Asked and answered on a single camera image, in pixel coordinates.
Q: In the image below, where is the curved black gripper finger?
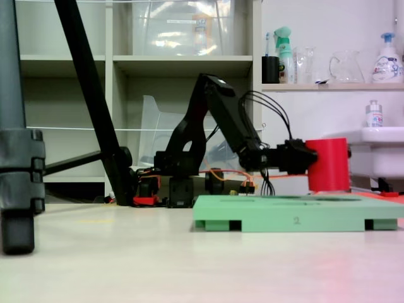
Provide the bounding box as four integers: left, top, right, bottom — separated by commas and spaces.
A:
301, 141, 319, 175

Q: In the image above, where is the red cylinder block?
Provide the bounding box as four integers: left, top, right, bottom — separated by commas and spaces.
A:
305, 138, 350, 192

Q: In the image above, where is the white sink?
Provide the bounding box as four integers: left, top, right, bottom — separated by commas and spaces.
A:
321, 126, 404, 181

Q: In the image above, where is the clear sanitizer bottle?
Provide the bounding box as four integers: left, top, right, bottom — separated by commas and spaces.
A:
365, 100, 384, 128

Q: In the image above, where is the green shape sorter board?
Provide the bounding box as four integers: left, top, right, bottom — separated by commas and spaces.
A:
191, 194, 404, 234

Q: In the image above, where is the clear glass pitcher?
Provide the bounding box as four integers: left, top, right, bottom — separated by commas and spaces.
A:
329, 50, 366, 84

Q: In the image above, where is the black cup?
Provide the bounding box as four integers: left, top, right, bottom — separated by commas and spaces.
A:
261, 56, 281, 85

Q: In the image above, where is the clear glass beaker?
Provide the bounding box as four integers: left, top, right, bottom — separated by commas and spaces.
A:
293, 46, 316, 85

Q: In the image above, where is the white pump bottle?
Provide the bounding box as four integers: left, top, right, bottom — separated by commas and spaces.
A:
371, 32, 404, 84

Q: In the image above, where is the green spray bottle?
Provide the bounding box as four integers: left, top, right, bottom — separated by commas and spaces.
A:
273, 26, 295, 85

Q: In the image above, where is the beige shelf unit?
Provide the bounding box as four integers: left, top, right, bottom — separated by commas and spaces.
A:
15, 0, 263, 203

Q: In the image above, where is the bottle with orange label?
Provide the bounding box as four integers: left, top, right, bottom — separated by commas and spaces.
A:
191, 13, 216, 55

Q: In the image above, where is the clear plastic storage box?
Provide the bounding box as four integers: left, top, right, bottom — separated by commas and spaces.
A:
131, 0, 236, 57

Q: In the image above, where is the black tripod leg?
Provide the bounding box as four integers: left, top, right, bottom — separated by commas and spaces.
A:
0, 0, 47, 256
53, 0, 135, 206

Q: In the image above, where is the black tripod brace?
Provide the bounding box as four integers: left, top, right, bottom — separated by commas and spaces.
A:
44, 150, 104, 176

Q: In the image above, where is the thin orange wire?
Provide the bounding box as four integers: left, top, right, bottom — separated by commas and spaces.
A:
201, 157, 253, 186
251, 173, 311, 181

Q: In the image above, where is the thin black cable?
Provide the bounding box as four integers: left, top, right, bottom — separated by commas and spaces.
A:
259, 166, 276, 197

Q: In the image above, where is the black motor wire loop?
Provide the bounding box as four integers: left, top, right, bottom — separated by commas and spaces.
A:
238, 90, 294, 143

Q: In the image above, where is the wooden wall shelf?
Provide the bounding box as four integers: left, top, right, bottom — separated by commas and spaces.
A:
261, 82, 404, 93

